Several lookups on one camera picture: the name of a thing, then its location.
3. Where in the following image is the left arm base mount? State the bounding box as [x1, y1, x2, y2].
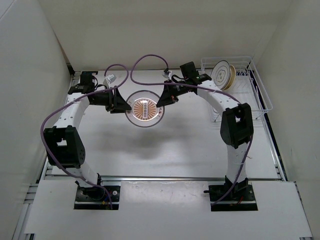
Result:
[73, 180, 121, 211]

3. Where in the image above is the white wire dish rack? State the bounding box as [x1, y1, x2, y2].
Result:
[201, 56, 273, 122]

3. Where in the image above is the cream yellow plate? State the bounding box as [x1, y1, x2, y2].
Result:
[222, 65, 236, 91]

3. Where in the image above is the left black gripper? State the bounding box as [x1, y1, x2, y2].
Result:
[90, 85, 132, 114]

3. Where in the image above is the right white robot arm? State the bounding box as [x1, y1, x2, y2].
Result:
[157, 62, 254, 200]

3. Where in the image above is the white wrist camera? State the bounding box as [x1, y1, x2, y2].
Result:
[162, 70, 173, 80]
[102, 74, 117, 88]

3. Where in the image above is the white plate green rim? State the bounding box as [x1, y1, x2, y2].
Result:
[210, 60, 231, 90]

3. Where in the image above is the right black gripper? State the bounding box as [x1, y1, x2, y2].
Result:
[156, 79, 189, 108]

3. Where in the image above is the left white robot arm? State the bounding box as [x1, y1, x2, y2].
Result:
[41, 72, 132, 200]

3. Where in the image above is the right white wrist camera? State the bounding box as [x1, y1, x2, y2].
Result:
[162, 70, 173, 80]

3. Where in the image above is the metal rail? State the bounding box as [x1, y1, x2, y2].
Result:
[44, 174, 281, 182]

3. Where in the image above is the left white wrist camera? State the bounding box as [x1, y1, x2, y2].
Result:
[102, 74, 117, 88]

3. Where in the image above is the orange sunburst plate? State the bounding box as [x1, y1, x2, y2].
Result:
[125, 90, 165, 128]

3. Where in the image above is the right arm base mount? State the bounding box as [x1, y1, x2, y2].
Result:
[203, 177, 258, 212]

